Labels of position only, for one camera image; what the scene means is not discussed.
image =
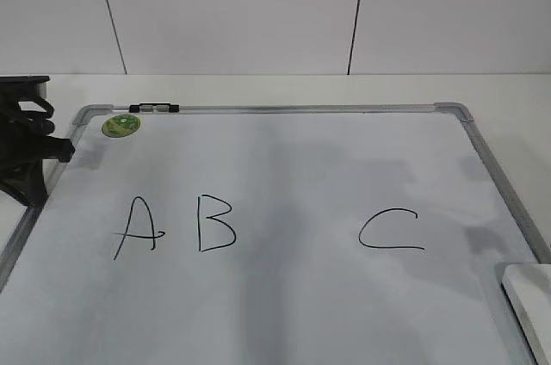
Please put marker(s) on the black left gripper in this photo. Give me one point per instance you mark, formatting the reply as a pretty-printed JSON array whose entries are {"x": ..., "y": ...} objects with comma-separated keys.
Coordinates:
[{"x": 25, "y": 113}]

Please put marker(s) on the white board eraser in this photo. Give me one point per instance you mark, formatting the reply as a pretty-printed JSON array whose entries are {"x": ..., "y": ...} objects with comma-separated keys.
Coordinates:
[{"x": 523, "y": 315}]

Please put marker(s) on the round green magnet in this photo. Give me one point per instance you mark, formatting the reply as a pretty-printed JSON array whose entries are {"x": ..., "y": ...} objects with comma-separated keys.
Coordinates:
[{"x": 121, "y": 126}]

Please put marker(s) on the black and silver board clip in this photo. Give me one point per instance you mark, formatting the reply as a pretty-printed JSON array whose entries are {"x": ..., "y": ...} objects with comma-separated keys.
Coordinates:
[{"x": 154, "y": 108}]

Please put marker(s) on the white board with grey frame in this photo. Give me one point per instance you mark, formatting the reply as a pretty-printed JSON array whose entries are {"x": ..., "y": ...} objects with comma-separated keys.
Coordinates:
[{"x": 272, "y": 236}]

